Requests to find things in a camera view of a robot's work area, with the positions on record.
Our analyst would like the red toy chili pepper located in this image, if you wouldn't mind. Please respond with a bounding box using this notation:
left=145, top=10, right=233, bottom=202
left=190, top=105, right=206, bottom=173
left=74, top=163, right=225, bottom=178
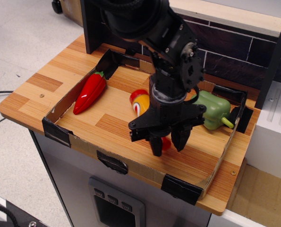
left=73, top=71, right=106, bottom=115

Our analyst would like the black caster wheel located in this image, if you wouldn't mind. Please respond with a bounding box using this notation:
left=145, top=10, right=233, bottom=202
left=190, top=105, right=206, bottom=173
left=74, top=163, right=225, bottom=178
left=51, top=0, right=62, bottom=14

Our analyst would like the green toy bell pepper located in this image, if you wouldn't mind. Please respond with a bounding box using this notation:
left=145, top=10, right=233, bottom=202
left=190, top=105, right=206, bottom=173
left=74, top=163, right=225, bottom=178
left=194, top=90, right=234, bottom=131

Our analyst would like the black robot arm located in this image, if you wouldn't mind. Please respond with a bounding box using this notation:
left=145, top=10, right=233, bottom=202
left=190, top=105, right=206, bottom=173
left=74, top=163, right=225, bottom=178
left=81, top=0, right=206, bottom=157

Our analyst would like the white toy sink unit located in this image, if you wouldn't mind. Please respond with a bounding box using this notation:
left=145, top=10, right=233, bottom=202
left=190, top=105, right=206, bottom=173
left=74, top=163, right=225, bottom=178
left=246, top=81, right=281, bottom=178

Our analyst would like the grey toy oven panel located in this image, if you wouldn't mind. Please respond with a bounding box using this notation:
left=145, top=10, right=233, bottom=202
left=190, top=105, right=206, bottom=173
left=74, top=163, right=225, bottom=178
left=88, top=177, right=146, bottom=227

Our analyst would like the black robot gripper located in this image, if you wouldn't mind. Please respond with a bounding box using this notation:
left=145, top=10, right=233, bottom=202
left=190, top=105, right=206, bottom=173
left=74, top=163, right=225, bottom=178
left=128, top=101, right=206, bottom=157

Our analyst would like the light wooden shelf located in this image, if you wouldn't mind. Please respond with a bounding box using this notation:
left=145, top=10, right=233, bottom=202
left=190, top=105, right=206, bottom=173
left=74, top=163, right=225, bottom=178
left=170, top=0, right=281, bottom=37

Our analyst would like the red hot sauce bottle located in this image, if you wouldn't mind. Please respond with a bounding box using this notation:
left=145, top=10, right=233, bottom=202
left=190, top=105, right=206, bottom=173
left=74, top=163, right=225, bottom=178
left=129, top=89, right=171, bottom=151

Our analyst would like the cardboard fence with black tape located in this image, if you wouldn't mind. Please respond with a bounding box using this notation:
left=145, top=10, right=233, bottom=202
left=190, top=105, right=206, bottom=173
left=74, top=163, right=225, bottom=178
left=43, top=47, right=260, bottom=213

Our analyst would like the black dark post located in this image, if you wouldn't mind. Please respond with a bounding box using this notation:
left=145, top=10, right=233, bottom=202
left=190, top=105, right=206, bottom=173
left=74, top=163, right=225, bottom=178
left=255, top=33, right=281, bottom=109

